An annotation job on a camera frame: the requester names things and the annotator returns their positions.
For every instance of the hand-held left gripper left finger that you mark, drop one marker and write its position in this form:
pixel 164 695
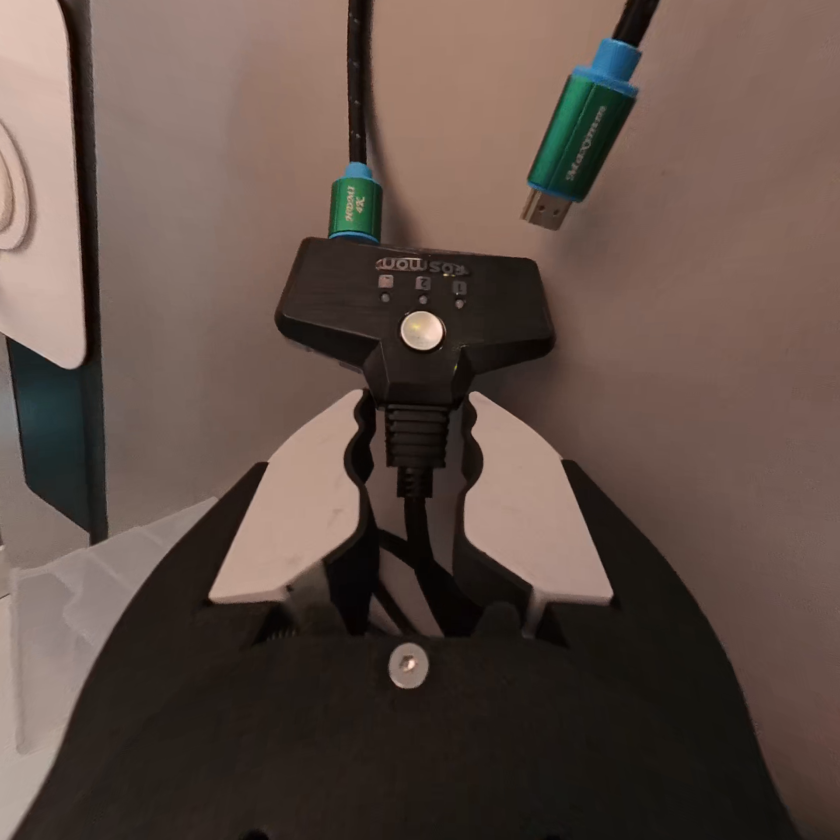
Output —
pixel 295 512

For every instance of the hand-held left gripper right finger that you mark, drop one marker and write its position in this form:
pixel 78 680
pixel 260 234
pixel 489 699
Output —
pixel 531 518

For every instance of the black hdmi switch box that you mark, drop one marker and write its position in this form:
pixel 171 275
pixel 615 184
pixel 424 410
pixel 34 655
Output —
pixel 341 308

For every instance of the clear plastic bag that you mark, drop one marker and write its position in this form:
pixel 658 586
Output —
pixel 79 590

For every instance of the dark teal box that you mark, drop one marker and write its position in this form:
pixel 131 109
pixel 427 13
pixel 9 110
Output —
pixel 62 426

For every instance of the white rounded panel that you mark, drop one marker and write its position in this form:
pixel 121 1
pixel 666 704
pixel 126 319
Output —
pixel 39 197

